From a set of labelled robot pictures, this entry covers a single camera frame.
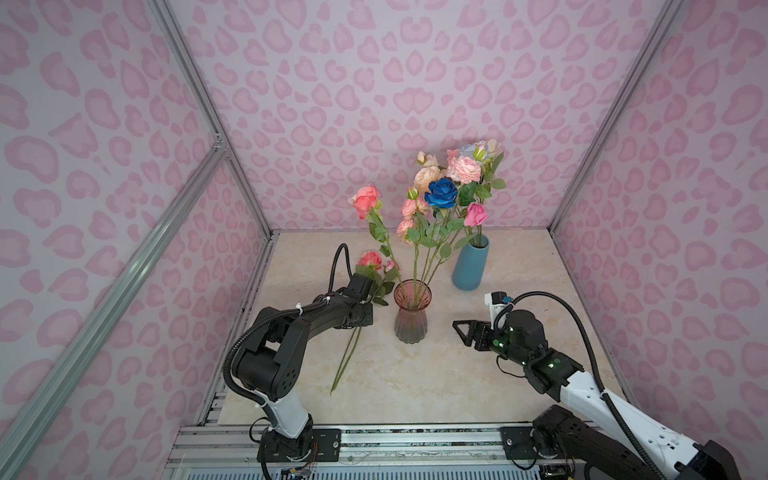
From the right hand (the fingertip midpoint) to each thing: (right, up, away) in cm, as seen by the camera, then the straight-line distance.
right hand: (462, 324), depth 78 cm
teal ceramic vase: (+5, +15, +12) cm, 20 cm away
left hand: (-27, 0, +18) cm, 32 cm away
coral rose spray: (-13, +25, -6) cm, 29 cm away
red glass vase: (-13, +6, +2) cm, 15 cm away
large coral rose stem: (-22, +8, +24) cm, 34 cm away
